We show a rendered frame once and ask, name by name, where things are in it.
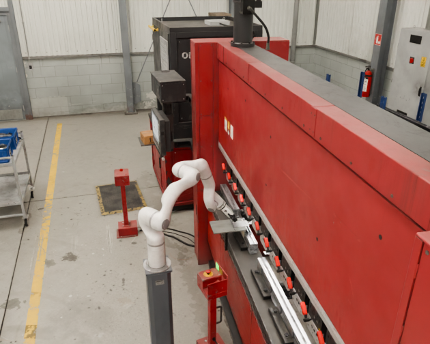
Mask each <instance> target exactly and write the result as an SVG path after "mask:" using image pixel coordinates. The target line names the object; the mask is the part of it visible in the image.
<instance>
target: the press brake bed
mask: <svg viewBox="0 0 430 344"><path fill-rule="evenodd" d="M210 221H217V218H216V215H215V213H214V212H210V211H207V235H208V243H209V245H210V250H211V253H212V256H213V259H214V260H210V261H208V264H209V267H210V269H211V268H215V267H216V261H217V262H218V264H219V265H220V266H221V268H222V269H223V270H224V271H225V273H226V274H227V276H228V277H227V279H228V280H227V295H226V296H223V297H219V298H220V302H221V304H222V307H223V311H224V313H225V317H226V320H227V323H228V326H229V329H230V332H231V336H232V338H233V342H234V344H269V343H268V340H267V337H266V335H265V332H264V331H263V328H262V326H261V323H260V321H259V318H258V316H257V313H256V311H255V308H254V306H253V303H252V302H251V299H250V297H249V294H248V292H247V290H246V287H245V285H244V282H243V280H242V277H241V275H240V273H239V270H238V268H237V266H236V264H235V261H234V259H233V256H232V254H231V251H230V249H229V246H228V245H227V250H225V248H224V243H225V237H224V235H223V233H219V234H214V233H213V231H212V228H211V226H210Z"/></svg>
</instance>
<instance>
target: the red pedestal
mask: <svg viewBox="0 0 430 344"><path fill-rule="evenodd" d="M114 178H115V186H121V199H122V207H123V214H124V221H119V222H118V229H117V238H129V237H136V236H138V228H137V220H128V210H127V203H126V188H125V186H127V185H130V179H129V170H128V169H114Z"/></svg>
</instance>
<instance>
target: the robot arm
mask: <svg viewBox="0 0 430 344"><path fill-rule="evenodd" d="M172 172H173V174H174V175H175V176H176V177H179V178H181V180H179V181H176V182H173V183H171V184H170V185H169V186H168V187H167V189H166V190H165V192H164V193H163V195H162V199H161V202H162V209H161V210H160V211H158V210H155V209H153V208H151V207H144V208H142V209H141V210H140V211H139V214H138V221H139V224H140V226H141V228H142V230H143V232H144V234H145V235H146V238H147V255H148V258H147V259H146V260H145V261H144V263H143V267H144V269H145V270H146V271H148V272H151V273H161V272H164V271H166V270H168V269H169V268H170V267H171V260H170V259H169V258H168V257H166V255H165V242H164V233H163V231H164V230H166V229H167V228H168V226H169V225H170V222H171V214H172V209H173V206H174V204H175V202H176V201H177V199H178V197H179V196H180V195H181V194H182V193H183V192H184V191H185V190H186V189H188V188H190V187H193V186H194V185H196V184H197V183H198V182H199V180H200V178H201V181H202V183H203V187H204V190H203V200H204V203H205V206H206V208H207V210H208V211H210V212H214V211H215V210H216V208H217V209H218V210H222V211H223V212H224V213H225V214H226V215H227V216H228V217H229V218H231V219H232V220H233V221H234V222H236V221H237V218H236V217H235V214H234V213H233V211H232V209H231V208H230V207H229V206H228V205H227V204H226V202H225V201H224V200H223V199H222V198H221V197H220V196H219V195H218V194H217V193H216V192H215V181H214V178H213V176H212V172H211V170H210V167H209V164H208V163H207V161H206V160H204V159H202V158H200V159H197V160H188V161H181V162H178V163H176V164H174V165H173V168H172Z"/></svg>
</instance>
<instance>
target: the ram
mask: <svg viewBox="0 0 430 344"><path fill-rule="evenodd" d="M225 117H226V118H227V131H226V130H225ZM228 121H229V129H228ZM231 125H232V126H233V140H232V138H231V137H230V135H231ZM228 131H229V135H228ZM218 141H219V143H220V144H221V146H222V147H223V149H224V151H225V152H226V154H227V155H228V157H229V159H230V161H231V162H232V163H233V165H234V167H235V168H236V170H237V172H238V173H239V174H240V177H241V178H242V180H243V181H244V183H245V184H246V186H247V188H248V189H249V191H250V193H251V194H252V196H253V197H254V199H255V201H256V202H257V204H258V205H259V207H260V208H261V211H262V212H263V213H264V215H265V217H266V218H267V219H268V222H269V223H270V224H271V226H272V228H273V230H274V231H275V233H276V234H277V236H278V238H279V239H280V241H281V242H282V244H283V246H284V247H285V249H286V250H287V252H288V253H289V255H290V257H291V258H292V260H293V262H294V263H295V265H296V266H297V268H298V269H299V271H300V273H301V275H302V276H303V278H304V279H305V281H306V283H307V284H308V286H309V287H310V289H311V291H312V292H313V294H314V295H315V297H316V298H317V300H318V302H319V303H320V305H321V307H322V309H323V310H324V311H325V313H326V315H327V316H328V318H329V320H330V321H331V322H332V325H333V326H334V328H335V329H336V331H337V332H338V334H339V336H340V337H341V339H342V340H343V342H344V344H390V342H391V339H392V334H393V330H394V327H395V322H396V318H397V313H398V310H399V304H400V301H401V296H402V292H403V287H404V283H405V278H406V275H407V269H408V266H409V262H410V257H411V254H412V249H413V245H414V240H415V237H416V233H418V232H423V231H426V230H425V229H423V228H422V227H421V226H420V225H419V224H418V223H416V222H415V221H414V220H412V219H411V218H410V217H409V216H408V215H407V214H405V213H404V212H403V211H402V210H400V209H399V208H398V207H397V206H396V205H395V204H393V203H392V202H391V201H389V200H388V199H387V198H385V196H384V195H382V194H381V193H380V192H379V191H377V190H376V189H375V188H374V187H372V185H370V184H369V183H368V182H366V181H365V180H364V179H362V178H361V177H360V176H359V175H358V174H357V173H356V172H354V171H353V170H352V169H350V168H349V167H348V166H347V165H346V164H345V163H344V162H342V161H341V160H339V159H338V158H337V157H336V156H335V155H334V154H333V153H331V152H330V151H329V150H327V149H326V148H325V147H324V146H323V145H322V144H321V143H319V142H318V141H317V140H315V139H314V138H313V137H312V136H311V135H310V134H308V133H307V132H306V131H305V130H303V129H302V128H301V127H299V125H297V124H296V123H295V122H294V121H292V120H291V119H290V118H288V116H286V115H285V114H284V113H283V112H282V111H280V110H279V109H278V108H276V107H275V106H274V105H273V104H272V103H271V102H269V101H268V100H267V99H265V98H264V97H263V96H262V95H261V94H260V93H259V92H257V91H256V90H255V89H253V88H252V87H251V86H250V85H249V84H248V83H246V82H245V81H244V80H242V79H241V78H240V77H239V76H238V75H237V74H236V73H234V72H233V71H232V70H230V69H229V68H228V67H227V66H226V65H225V64H223V63H222V62H221V61H219V95H218ZM218 147H219V149H220V150H221V152H222V153H223V156H224V157H225V159H226V160H227V162H228V163H229V166H230V167H231V169H232V170H233V172H234V173H235V176H236V177H237V179H238V180H239V182H240V183H241V185H242V187H243V189H244V190H245V192H246V194H247V195H248V197H249V199H250V200H251V202H252V204H253V205H254V207H255V209H256V210H257V212H258V214H259V215H260V217H261V219H262V221H263V222H264V224H265V225H266V227H267V228H268V231H269V232H270V234H271V235H272V237H273V238H274V241H275V242H276V244H277V245H278V247H279V248H280V250H281V252H282V254H283V255H284V257H285V258H286V260H287V262H288V264H289V265H290V267H291V269H292V270H293V272H294V274H295V275H296V277H297V278H298V280H299V281H300V284H301V285H302V287H303V288H304V290H305V292H306V294H307V295H308V297H309V298H310V300H311V302H312V303H313V305H314V307H315V308H316V310H317V312H318V313H319V315H320V317H321V318H322V320H323V322H324V323H325V325H326V327H327V329H328V330H329V332H330V333H331V335H332V337H333V339H334V340H335V342H336V344H340V343H339V341H338V339H337V338H336V336H335V335H334V333H333V331H332V329H331V328H330V326H329V325H328V322H327V321H326V320H325V318H324V316H323V315H322V313H321V311H320V310H319V308H318V307H317V305H316V303H315V301H314V300H313V298H312V297H311V295H310V293H309V292H308V290H307V288H306V287H305V285H304V283H303V282H302V280H301V279H300V277H299V276H298V273H297V272H296V270H295V269H294V267H293V266H292V264H291V262H290V260H289V259H288V257H287V256H286V254H285V252H284V251H283V249H282V248H281V245H280V244H279V243H278V241H277V239H276V238H275V236H274V234H273V233H272V231H271V230H270V228H269V226H268V224H267V223H266V221H265V220H264V218H263V216H262V215H261V213H260V211H259V210H258V208H257V206H256V205H255V203H254V202H253V200H252V199H251V197H250V195H249V193H248V192H247V190H246V189H245V187H244V185H243V183H242V182H241V180H240V179H239V177H238V175H237V174H236V172H235V171H234V169H233V167H232V166H231V164H230V162H229V161H228V159H227V157H226V156H225V154H224V152H223V151H222V149H221V148H220V146H219V145H218Z"/></svg>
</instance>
